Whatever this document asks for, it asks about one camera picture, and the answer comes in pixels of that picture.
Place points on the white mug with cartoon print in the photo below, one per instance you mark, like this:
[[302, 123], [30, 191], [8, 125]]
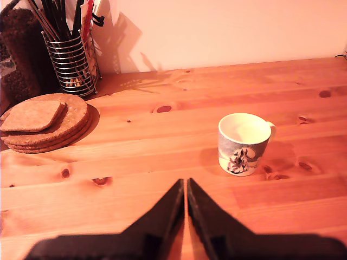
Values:
[[244, 130]]

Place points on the dark woven basket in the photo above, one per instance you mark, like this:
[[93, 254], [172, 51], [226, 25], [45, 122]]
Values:
[[21, 54]]

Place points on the brown wooden chopstick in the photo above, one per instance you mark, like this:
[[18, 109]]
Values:
[[43, 25], [40, 15]]

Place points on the red and white packet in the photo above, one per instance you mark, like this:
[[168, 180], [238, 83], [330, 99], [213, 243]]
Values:
[[87, 19]]

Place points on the black chopstick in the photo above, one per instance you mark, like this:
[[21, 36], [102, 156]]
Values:
[[57, 16], [67, 19]]

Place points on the round cork trivet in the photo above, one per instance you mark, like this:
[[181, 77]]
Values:
[[81, 132], [78, 140], [73, 113]]

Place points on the square cork coaster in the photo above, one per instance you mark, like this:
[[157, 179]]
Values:
[[32, 116]]

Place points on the black clip tool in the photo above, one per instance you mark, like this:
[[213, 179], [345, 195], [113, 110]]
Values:
[[98, 20]]

